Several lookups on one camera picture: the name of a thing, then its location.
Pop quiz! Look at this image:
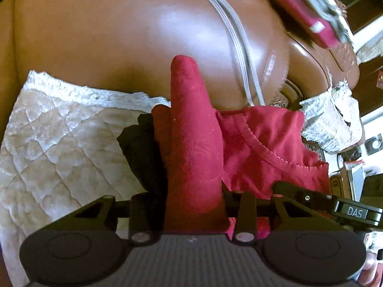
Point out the black garment under red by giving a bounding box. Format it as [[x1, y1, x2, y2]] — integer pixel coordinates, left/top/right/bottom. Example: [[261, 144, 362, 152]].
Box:
[[117, 113, 168, 196]]

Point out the white lace armrest cover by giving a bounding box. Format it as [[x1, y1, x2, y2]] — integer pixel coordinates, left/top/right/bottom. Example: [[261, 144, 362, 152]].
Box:
[[300, 80, 364, 154]]

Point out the white quilted seat cover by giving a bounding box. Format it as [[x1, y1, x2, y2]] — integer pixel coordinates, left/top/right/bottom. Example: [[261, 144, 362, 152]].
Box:
[[1, 71, 168, 286]]

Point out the brown leather sofa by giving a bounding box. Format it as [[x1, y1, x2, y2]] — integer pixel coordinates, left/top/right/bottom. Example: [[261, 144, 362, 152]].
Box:
[[0, 0, 362, 112]]

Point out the red pouch on sofa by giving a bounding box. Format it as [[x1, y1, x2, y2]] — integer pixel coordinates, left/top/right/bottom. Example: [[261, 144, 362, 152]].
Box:
[[272, 0, 353, 49]]

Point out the white cable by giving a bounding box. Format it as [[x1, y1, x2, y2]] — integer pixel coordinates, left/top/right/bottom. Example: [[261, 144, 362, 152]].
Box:
[[179, 0, 266, 107]]

